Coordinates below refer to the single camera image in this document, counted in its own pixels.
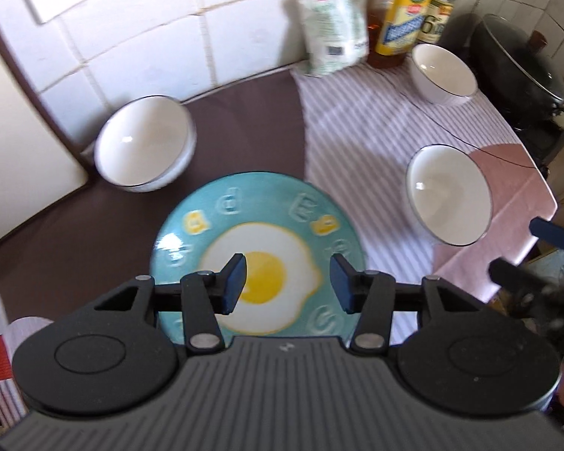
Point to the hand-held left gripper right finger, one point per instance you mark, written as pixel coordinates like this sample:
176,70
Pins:
343,284

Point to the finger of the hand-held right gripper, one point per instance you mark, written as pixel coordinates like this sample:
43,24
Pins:
557,235
517,277

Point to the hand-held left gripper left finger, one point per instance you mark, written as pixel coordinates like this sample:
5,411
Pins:
235,284

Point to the teal fried egg plate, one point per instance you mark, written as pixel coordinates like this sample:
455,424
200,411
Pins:
263,206

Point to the white ribbed bowl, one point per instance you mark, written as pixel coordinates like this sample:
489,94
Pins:
446,197
141,141
442,68

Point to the black wok with lid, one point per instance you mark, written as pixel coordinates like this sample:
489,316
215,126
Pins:
512,51

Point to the amber oil bottle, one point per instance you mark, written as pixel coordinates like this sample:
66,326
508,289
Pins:
372,40

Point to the vinegar bottle with yellow cap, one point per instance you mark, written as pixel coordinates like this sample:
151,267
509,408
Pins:
434,21

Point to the red striped cloth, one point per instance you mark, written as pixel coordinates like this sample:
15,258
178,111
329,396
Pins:
2,385

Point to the white cutting board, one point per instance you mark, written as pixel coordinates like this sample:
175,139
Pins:
19,150

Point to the white salt bag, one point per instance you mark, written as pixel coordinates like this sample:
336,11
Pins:
331,23

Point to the yellow label sauce bottle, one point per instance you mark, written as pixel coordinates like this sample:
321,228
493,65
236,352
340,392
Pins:
404,14

